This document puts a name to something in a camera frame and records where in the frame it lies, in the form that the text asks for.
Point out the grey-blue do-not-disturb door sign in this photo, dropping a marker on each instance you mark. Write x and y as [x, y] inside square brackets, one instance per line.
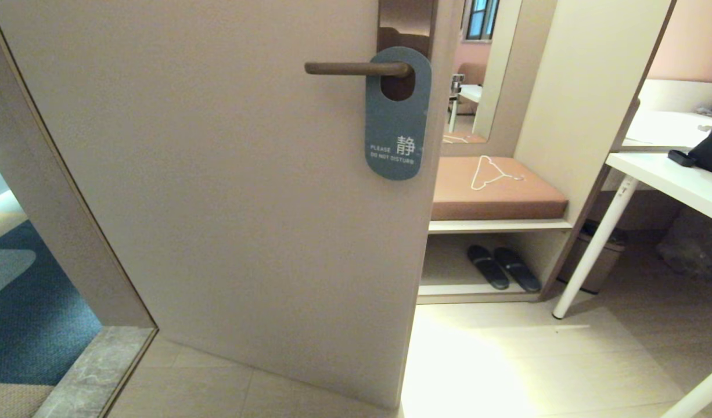
[396, 128]

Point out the beige wooden door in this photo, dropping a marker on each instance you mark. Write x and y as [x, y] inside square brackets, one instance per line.
[216, 174]

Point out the beige trash bin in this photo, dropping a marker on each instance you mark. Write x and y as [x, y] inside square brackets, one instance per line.
[600, 261]

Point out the cream wardrobe shelf unit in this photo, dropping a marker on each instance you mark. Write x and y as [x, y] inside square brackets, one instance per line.
[582, 87]

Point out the grey marble threshold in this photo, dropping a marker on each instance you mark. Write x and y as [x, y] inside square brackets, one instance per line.
[94, 371]

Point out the white washbasin countertop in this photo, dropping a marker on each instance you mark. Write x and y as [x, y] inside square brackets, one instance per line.
[669, 128]

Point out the white table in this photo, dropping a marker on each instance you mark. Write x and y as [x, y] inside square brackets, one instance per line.
[681, 183]

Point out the small black box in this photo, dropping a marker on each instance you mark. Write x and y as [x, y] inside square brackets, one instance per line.
[681, 158]

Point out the clear plastic bag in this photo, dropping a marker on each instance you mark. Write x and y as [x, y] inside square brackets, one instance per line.
[693, 249]

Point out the tall wall mirror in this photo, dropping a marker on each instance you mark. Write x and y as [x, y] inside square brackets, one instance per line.
[478, 87]

